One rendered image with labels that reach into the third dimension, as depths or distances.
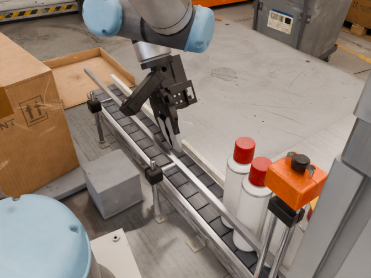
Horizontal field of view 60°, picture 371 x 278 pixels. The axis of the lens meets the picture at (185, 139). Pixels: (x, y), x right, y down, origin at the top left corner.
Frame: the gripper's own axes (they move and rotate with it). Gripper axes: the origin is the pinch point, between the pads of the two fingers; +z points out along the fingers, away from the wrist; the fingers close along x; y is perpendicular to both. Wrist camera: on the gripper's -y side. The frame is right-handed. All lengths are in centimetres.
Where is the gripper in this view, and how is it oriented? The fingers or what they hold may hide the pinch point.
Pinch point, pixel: (174, 148)
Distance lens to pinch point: 73.5
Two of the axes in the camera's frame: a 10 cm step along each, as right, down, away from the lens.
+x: -5.0, -0.7, 8.7
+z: 2.9, 9.3, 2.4
